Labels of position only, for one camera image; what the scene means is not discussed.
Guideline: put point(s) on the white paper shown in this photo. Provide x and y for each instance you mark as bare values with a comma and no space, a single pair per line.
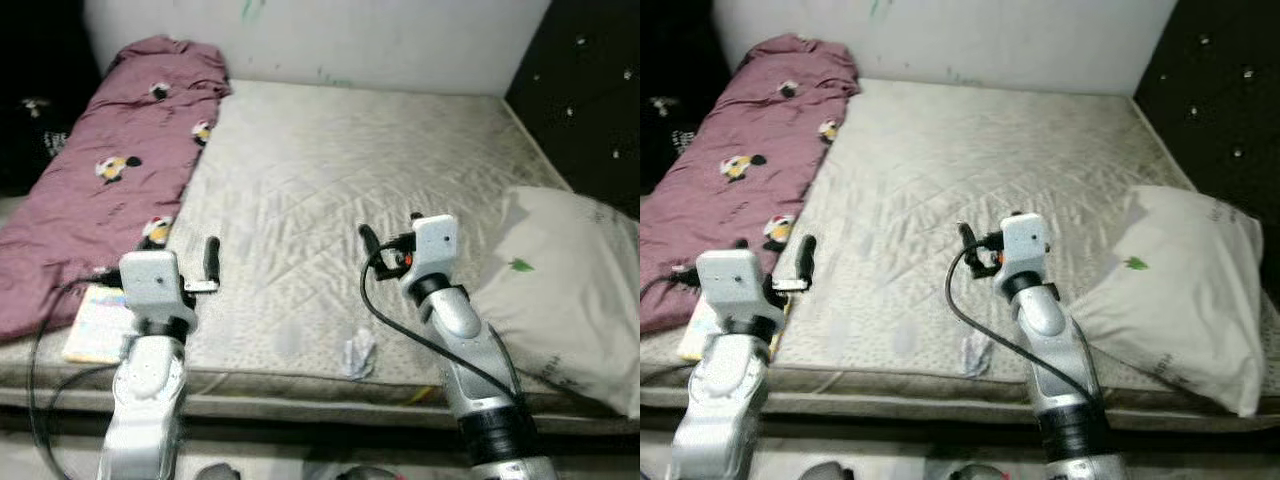
978,355
358,355

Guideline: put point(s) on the grey robot leg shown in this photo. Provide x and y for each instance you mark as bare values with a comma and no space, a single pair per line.
368,474
217,473
832,474
975,474

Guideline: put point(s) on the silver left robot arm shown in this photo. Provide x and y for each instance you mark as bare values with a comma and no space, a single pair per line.
720,400
145,400

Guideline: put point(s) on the white pillow with green print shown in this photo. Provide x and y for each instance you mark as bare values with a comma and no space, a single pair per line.
560,290
1170,290

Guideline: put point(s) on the grey right robot leg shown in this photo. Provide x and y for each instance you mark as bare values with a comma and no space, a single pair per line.
368,474
975,474

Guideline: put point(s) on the grey left robot leg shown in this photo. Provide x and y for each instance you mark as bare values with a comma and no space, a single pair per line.
832,474
217,473

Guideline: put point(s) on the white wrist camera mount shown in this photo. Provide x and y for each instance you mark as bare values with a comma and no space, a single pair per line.
1025,245
435,245
730,285
150,285

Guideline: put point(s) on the grey quilted mattress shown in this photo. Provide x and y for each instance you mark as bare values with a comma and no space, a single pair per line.
950,200
330,200

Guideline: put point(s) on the black printed cloth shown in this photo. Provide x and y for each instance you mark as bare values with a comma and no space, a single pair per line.
675,60
40,60

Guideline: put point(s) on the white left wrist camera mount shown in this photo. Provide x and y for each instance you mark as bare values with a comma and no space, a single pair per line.
150,285
730,285

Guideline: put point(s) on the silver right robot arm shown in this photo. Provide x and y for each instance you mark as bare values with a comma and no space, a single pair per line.
1040,320
460,320

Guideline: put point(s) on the maroon cartoon print blanket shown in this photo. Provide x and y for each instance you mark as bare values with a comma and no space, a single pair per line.
720,170
100,180

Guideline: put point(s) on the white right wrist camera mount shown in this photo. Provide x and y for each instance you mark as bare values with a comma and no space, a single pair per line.
1025,245
435,245

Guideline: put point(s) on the black tufted headboard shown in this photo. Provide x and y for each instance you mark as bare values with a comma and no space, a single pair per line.
1220,100
590,100

